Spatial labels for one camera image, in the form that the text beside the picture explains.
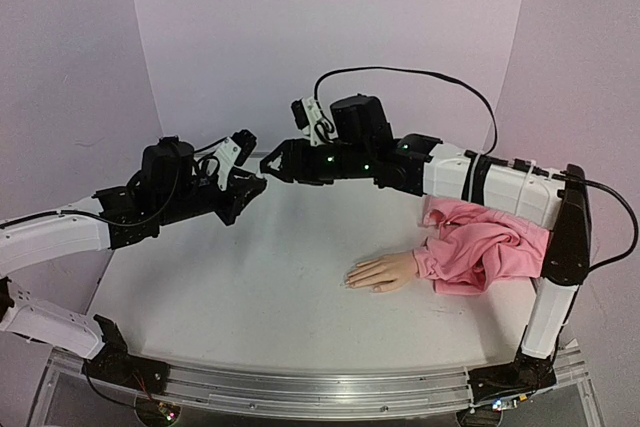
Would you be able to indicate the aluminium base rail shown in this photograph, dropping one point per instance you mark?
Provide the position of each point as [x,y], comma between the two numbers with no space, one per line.
[126,390]

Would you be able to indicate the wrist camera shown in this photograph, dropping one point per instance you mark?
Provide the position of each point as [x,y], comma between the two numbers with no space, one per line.
[231,155]
[312,122]

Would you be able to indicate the mannequin hand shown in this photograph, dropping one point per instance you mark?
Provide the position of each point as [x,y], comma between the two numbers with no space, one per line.
[384,274]

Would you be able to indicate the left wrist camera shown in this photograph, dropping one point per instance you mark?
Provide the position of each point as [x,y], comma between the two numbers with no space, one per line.
[231,155]

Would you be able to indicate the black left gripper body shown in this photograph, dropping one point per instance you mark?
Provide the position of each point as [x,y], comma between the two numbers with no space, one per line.
[186,204]

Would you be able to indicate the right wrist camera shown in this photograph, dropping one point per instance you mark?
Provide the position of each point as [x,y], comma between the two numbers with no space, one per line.
[312,122]

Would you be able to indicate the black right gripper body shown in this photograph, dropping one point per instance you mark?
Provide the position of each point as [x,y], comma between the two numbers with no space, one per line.
[301,162]

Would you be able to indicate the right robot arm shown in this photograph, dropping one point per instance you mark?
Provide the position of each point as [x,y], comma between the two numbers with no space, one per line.
[426,166]

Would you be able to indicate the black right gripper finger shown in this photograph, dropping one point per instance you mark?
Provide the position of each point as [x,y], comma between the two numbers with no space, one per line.
[284,175]
[282,157]

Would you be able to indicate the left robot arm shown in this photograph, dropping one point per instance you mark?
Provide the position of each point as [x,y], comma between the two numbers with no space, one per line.
[176,182]

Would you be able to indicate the pink hoodie cloth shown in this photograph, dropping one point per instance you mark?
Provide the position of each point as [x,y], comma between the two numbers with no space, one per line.
[468,247]

